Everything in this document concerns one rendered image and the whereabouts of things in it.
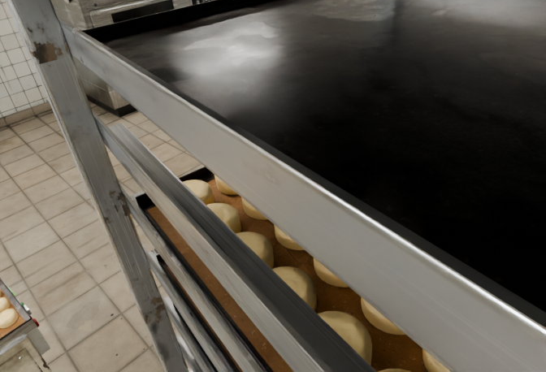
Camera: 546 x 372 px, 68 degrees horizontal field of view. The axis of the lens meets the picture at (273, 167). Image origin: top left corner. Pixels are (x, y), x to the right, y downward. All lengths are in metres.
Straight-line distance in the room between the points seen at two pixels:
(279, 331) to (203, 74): 0.16
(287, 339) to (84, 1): 4.26
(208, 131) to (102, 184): 0.30
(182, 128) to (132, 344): 2.15
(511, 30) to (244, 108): 0.20
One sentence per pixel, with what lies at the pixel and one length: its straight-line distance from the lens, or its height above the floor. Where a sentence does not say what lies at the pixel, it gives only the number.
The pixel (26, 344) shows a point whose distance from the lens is 1.39.
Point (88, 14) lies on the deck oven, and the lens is 4.40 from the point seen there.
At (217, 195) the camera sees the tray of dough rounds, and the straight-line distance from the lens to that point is 0.46.
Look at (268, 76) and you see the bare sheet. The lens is 0.26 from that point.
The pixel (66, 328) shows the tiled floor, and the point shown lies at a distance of 2.55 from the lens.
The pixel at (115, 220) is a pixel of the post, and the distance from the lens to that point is 0.48.
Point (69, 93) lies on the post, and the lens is 0.42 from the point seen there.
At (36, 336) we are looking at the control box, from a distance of 1.45.
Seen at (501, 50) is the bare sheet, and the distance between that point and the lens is 0.29.
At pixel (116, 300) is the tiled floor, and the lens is 2.53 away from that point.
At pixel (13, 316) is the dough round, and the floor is 0.92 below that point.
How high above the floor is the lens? 1.76
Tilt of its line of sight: 33 degrees down
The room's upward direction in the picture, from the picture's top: 7 degrees counter-clockwise
